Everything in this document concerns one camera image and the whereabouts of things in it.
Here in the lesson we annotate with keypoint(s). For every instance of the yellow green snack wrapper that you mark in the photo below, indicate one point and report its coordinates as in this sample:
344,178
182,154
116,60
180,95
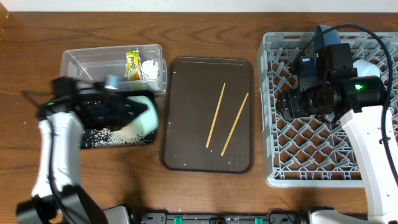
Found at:
133,66

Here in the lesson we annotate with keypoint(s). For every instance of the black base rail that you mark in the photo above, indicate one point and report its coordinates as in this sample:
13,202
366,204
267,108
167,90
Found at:
179,218

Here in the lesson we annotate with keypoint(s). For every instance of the wooden chopstick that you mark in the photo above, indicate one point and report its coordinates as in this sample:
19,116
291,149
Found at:
215,116
234,125

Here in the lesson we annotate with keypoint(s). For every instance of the dark blue plate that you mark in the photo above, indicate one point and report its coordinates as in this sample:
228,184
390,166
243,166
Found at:
329,38

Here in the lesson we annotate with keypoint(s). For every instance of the mint bowl with rice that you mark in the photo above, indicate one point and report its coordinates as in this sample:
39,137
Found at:
146,122

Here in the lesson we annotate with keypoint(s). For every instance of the clear plastic waste bin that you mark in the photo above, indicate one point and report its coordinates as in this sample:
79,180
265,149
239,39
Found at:
94,64

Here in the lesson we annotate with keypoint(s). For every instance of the light blue bowl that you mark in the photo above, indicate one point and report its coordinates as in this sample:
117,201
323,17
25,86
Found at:
366,69

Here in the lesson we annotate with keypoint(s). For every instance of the black plastic tray bin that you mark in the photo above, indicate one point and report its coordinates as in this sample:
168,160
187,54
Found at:
150,137

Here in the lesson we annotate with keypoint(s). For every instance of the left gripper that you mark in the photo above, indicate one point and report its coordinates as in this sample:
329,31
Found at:
120,107

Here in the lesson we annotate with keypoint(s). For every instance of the dark brown serving tray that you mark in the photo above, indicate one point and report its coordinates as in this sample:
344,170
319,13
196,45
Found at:
193,92

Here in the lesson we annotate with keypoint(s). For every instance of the grey dishwasher rack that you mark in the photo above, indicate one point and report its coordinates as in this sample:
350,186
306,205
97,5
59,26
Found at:
307,152

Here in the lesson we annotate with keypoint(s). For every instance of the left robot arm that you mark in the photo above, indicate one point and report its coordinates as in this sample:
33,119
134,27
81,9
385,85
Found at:
62,123

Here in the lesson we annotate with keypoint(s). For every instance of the white tissue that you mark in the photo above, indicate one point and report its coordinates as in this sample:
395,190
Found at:
150,70

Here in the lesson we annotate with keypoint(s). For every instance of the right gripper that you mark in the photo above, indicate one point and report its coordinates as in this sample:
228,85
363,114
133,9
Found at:
291,103

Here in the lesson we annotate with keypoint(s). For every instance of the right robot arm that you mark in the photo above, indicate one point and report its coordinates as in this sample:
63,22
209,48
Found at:
355,94

